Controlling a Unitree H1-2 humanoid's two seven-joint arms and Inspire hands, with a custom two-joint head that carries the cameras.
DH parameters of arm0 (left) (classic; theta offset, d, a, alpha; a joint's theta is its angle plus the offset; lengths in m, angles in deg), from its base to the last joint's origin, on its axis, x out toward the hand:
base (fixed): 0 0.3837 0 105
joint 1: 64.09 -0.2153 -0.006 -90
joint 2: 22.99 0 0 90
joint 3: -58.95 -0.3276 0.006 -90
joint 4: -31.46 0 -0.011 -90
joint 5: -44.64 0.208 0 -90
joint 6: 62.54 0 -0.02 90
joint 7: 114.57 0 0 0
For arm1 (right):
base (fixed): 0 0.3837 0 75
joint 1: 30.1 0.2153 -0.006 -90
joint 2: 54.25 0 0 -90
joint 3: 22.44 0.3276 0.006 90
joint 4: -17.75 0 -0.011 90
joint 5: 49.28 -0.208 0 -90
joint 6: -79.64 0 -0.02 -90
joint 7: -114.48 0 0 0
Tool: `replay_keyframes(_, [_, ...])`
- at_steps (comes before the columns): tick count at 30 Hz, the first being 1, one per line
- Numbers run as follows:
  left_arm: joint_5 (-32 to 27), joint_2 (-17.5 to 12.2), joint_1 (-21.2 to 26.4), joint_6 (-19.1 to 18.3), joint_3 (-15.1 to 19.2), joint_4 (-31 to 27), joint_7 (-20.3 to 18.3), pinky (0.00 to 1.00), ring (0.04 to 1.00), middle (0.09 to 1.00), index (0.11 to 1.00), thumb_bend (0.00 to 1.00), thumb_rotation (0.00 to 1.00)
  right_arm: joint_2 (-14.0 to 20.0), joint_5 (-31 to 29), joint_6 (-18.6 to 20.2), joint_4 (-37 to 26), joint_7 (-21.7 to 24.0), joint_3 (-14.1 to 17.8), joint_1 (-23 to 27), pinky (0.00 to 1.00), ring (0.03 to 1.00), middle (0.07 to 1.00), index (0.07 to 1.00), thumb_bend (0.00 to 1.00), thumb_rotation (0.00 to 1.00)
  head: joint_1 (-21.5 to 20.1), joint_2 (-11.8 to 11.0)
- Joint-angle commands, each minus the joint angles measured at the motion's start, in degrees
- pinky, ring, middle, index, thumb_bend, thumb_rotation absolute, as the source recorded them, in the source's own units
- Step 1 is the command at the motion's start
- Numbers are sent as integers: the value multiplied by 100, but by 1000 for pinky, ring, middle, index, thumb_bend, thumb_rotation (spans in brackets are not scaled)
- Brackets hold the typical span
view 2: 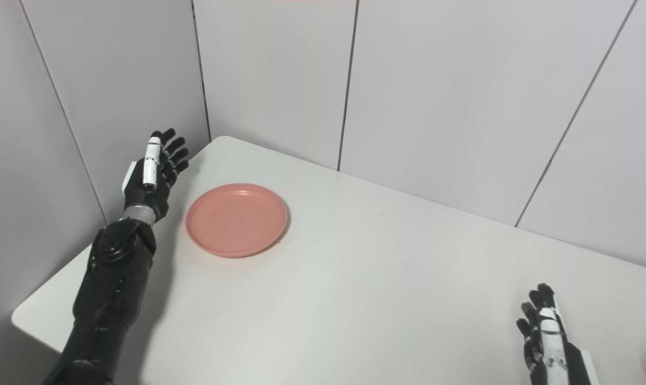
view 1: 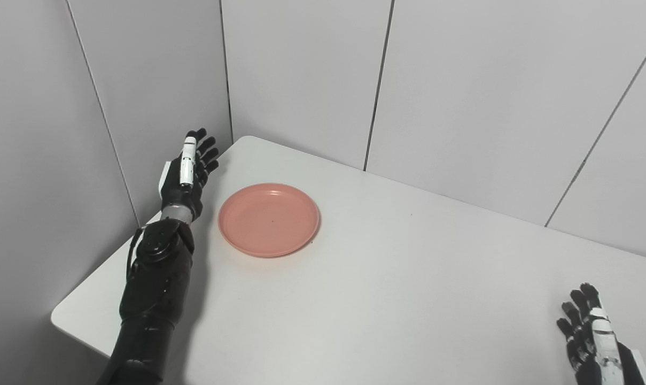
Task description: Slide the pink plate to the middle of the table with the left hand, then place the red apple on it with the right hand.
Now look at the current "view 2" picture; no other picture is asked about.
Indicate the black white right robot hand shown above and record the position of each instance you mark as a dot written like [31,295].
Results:
[568,369]

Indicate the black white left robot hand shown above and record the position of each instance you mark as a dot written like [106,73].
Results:
[141,192]

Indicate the pink round plate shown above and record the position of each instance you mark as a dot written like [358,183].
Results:
[237,220]

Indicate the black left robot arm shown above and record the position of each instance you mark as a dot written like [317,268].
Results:
[109,299]

